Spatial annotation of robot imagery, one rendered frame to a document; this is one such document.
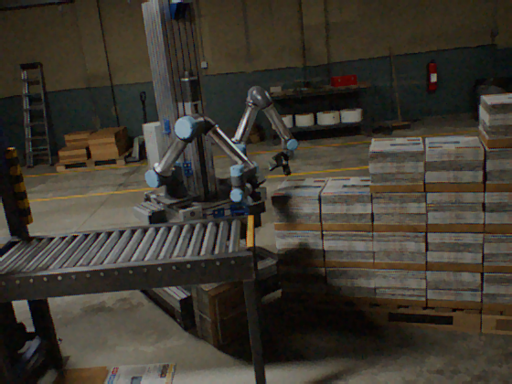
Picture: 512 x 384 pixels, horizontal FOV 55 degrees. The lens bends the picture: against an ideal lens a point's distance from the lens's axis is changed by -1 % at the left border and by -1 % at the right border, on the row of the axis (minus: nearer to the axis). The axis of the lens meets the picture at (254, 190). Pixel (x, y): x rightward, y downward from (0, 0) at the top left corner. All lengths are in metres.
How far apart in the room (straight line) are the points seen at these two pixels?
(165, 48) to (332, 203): 1.41
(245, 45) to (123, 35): 2.22
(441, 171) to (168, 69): 1.74
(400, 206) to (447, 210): 0.24
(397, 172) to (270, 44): 6.82
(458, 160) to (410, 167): 0.24
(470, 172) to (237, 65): 7.04
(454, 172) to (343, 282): 0.91
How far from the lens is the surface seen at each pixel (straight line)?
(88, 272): 2.35
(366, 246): 2.92
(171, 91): 3.25
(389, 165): 2.77
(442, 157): 2.76
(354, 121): 8.95
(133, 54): 9.62
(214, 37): 9.39
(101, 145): 8.83
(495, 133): 2.76
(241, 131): 3.45
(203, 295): 2.95
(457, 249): 2.93
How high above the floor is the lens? 1.66
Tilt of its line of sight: 16 degrees down
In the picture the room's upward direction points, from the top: 6 degrees counter-clockwise
